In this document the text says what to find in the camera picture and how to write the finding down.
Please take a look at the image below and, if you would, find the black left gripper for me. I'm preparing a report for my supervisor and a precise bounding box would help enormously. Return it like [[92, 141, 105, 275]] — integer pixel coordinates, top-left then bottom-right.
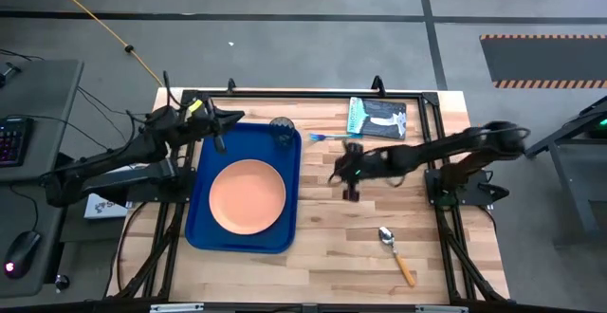
[[182, 95, 247, 138]]

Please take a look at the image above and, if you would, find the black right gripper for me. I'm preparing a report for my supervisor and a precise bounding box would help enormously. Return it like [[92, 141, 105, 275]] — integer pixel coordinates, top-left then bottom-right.
[[327, 139, 395, 187]]

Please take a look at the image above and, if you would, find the blue plastic fork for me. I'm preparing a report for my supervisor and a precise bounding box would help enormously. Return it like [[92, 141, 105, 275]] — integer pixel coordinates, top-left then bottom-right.
[[308, 132, 364, 142]]

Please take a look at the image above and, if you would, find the blue faceted cup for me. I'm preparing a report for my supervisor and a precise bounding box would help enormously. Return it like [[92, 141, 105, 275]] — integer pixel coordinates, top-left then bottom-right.
[[268, 116, 297, 150]]

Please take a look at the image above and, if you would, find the orange round plate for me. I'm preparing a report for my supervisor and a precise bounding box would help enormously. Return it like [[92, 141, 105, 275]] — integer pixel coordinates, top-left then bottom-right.
[[208, 158, 287, 236]]

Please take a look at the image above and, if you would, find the metal spoon wooden handle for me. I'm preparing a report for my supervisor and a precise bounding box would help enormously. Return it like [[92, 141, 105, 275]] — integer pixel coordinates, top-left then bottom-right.
[[377, 226, 418, 289]]

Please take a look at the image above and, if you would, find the blue plastic tray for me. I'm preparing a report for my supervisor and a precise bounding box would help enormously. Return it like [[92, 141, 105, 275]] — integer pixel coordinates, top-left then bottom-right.
[[184, 121, 304, 255]]

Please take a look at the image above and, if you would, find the teal and black book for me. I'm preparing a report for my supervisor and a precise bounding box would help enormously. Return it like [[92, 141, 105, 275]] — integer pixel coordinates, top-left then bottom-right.
[[346, 96, 409, 141]]

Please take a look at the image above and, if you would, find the white printed box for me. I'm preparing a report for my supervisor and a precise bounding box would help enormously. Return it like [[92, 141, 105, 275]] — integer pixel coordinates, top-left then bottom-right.
[[83, 191, 135, 221]]

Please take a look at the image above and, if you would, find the grey desk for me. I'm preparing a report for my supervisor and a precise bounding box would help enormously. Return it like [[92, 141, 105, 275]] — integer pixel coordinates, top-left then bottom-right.
[[0, 58, 86, 301]]

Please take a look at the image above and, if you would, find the black backlit keyboard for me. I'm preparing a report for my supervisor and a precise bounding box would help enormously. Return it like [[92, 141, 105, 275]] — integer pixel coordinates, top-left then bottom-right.
[[0, 116, 36, 169]]

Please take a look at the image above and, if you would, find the black hazard-striped floor mat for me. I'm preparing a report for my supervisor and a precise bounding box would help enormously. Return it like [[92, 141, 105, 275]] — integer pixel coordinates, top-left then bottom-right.
[[479, 33, 607, 90]]

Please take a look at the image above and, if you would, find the grey metal stand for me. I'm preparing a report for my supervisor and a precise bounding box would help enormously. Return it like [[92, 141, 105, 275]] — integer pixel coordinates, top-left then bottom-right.
[[523, 94, 607, 249]]

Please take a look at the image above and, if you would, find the black computer mouse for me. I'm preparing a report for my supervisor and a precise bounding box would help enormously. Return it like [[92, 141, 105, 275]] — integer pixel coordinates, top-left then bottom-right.
[[3, 230, 44, 281]]

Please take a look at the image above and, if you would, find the black aluminium rig frame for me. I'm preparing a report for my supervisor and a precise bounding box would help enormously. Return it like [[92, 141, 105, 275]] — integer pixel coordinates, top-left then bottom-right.
[[104, 87, 512, 305]]

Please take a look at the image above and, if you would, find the black floor cable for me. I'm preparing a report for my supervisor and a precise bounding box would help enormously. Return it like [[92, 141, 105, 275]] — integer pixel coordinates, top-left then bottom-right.
[[75, 83, 154, 119]]

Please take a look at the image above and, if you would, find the orange floor cable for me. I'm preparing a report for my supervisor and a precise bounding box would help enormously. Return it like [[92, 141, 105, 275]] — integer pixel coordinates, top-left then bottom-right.
[[39, 0, 165, 89]]

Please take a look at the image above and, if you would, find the silver metal bracket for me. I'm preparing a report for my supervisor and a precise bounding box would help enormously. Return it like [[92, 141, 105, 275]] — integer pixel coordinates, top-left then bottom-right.
[[149, 303, 206, 313], [415, 304, 469, 313]]

